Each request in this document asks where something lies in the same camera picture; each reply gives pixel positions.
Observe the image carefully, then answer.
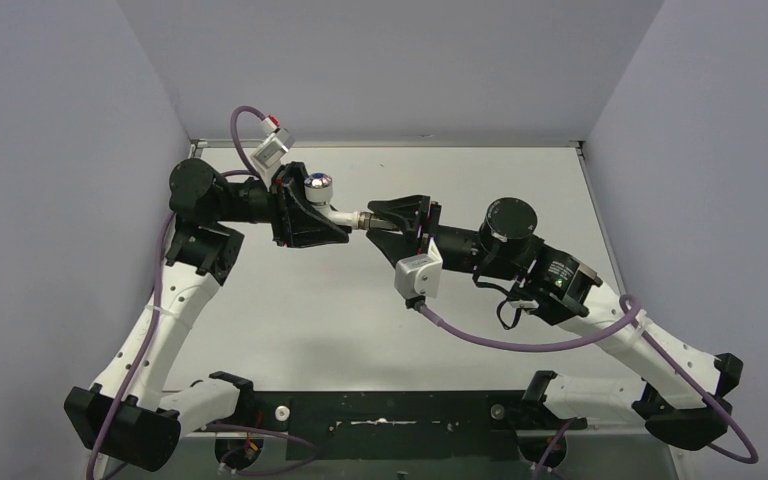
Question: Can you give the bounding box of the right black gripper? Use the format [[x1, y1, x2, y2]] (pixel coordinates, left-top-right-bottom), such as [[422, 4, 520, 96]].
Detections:
[[366, 197, 520, 280]]

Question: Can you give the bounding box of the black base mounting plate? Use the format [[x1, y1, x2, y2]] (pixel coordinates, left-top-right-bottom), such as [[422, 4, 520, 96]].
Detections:
[[225, 390, 566, 461]]

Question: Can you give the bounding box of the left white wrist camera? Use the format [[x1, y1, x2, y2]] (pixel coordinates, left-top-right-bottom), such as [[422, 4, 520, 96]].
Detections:
[[250, 116, 295, 186]]

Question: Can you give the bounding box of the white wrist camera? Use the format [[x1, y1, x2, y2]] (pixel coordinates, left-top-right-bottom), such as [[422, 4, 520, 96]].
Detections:
[[250, 116, 295, 186], [394, 239, 443, 300]]

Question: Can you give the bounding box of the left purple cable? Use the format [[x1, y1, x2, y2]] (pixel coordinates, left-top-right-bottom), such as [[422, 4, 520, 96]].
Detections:
[[85, 105, 319, 480]]

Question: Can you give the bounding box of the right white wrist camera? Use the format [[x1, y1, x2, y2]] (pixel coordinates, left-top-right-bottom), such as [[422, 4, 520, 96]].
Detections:
[[394, 239, 443, 300]]

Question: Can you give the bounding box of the metal tee pipe fitting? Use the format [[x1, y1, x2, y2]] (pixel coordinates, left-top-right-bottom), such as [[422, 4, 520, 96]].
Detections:
[[356, 212, 398, 231]]

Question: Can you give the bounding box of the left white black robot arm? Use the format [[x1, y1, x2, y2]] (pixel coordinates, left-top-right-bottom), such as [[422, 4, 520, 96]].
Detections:
[[64, 158, 364, 478]]

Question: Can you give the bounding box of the white faucet with chrome knob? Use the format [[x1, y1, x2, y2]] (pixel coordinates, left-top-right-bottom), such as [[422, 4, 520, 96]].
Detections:
[[304, 172, 361, 229]]

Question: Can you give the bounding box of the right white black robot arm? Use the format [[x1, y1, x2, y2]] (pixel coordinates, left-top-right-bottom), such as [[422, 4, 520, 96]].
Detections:
[[359, 195, 743, 451]]

